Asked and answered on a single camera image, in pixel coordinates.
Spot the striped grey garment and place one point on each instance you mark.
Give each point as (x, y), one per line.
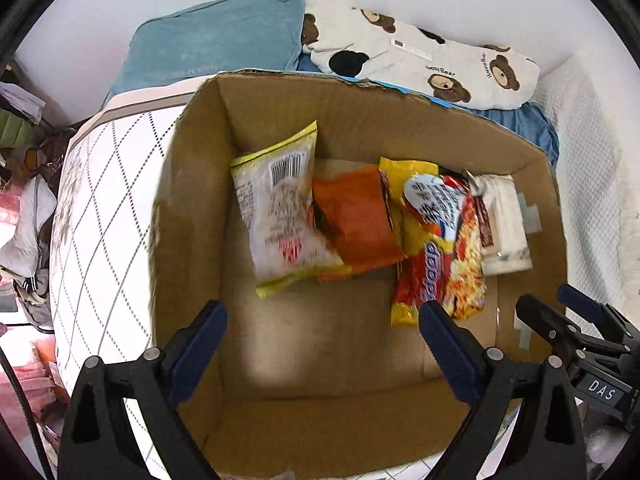
(32, 297)

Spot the green cloth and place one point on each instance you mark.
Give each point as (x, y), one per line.
(14, 130)

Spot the white diamond pattern mattress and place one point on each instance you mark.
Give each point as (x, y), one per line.
(110, 210)

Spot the yellow red noodle packet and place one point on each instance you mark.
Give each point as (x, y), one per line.
(450, 260)

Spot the white garment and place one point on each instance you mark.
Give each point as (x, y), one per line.
(25, 230)

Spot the white bear print pillow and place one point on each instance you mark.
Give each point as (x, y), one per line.
(450, 77)

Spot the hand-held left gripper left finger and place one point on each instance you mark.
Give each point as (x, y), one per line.
(200, 345)

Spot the white snack packet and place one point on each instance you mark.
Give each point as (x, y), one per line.
(505, 225)

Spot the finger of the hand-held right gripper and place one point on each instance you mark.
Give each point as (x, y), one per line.
(537, 317)
(580, 302)

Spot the white waffle blanket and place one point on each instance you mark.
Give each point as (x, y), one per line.
(590, 160)

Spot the clear yellow-edged snack packet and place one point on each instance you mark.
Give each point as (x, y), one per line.
(280, 220)

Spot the white slim rectangular strip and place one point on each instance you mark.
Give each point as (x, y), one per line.
(411, 49)

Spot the brown cardboard box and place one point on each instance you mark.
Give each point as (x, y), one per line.
(325, 320)

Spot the orange snack packet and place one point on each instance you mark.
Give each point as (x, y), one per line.
(355, 220)

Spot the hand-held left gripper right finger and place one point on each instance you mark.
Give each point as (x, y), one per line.
(445, 350)

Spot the teal blue pillow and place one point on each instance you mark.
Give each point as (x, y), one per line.
(210, 40)

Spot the pink plastic bags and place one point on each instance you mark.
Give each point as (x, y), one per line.
(30, 375)

